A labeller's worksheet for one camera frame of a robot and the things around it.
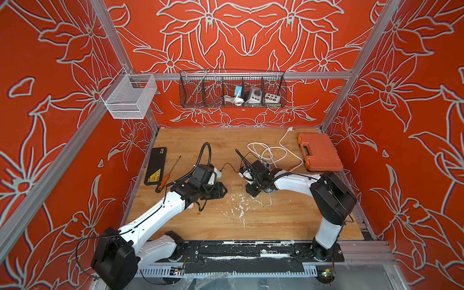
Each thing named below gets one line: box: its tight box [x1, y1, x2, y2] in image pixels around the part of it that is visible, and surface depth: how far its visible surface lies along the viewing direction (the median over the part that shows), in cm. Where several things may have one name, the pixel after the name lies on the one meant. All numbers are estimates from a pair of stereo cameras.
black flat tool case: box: [143, 146, 168, 187], surface depth 100 cm
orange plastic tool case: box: [297, 132, 344, 172], surface depth 102 cm
